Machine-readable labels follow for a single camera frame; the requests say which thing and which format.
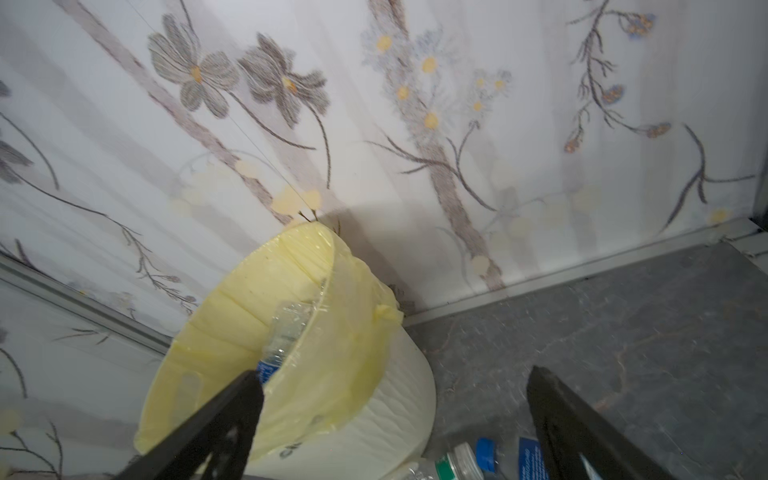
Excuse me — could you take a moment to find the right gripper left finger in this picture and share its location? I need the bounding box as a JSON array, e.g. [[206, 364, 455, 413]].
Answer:
[[117, 370, 264, 480]]

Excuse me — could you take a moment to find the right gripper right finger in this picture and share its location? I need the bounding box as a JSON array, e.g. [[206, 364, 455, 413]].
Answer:
[[526, 366, 672, 480]]

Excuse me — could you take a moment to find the small blue label bottle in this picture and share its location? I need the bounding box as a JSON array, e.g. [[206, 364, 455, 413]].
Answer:
[[475, 437, 549, 480]]

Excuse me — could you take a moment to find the clear bottle white cap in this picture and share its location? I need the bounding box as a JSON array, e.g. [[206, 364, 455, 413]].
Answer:
[[384, 442, 485, 480]]

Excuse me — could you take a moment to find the clear bottle blue label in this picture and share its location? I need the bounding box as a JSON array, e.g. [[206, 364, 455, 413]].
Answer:
[[257, 301, 315, 385]]

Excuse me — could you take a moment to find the yellow bin liner bag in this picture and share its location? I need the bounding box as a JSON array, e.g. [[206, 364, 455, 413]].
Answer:
[[134, 222, 403, 459]]

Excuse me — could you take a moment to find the white plastic waste bin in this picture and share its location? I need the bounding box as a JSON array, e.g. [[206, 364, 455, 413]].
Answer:
[[245, 328, 437, 479]]

